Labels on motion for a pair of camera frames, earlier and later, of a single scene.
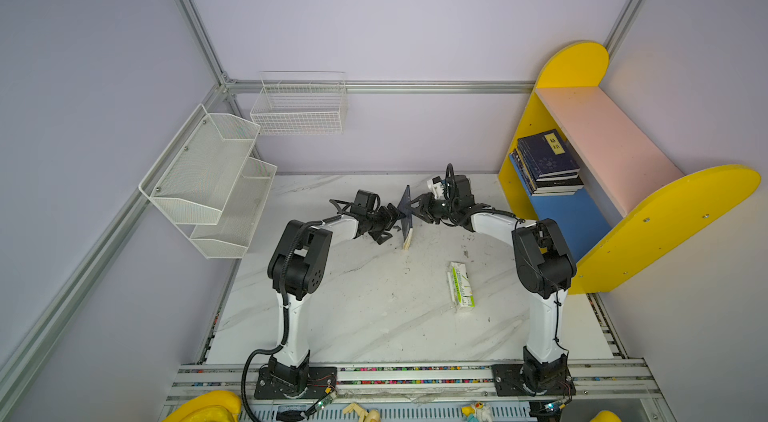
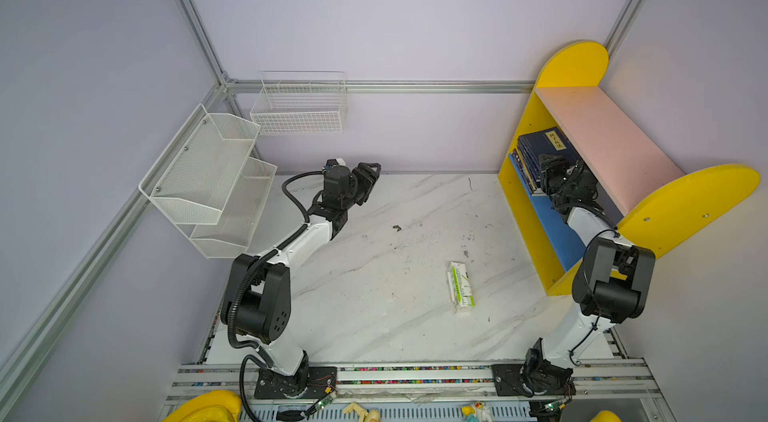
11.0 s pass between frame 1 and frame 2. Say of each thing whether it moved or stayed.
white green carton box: stayed
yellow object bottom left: stayed
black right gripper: moved
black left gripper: moved
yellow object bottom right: stayed
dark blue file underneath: stayed
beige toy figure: stayed
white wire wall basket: stayed
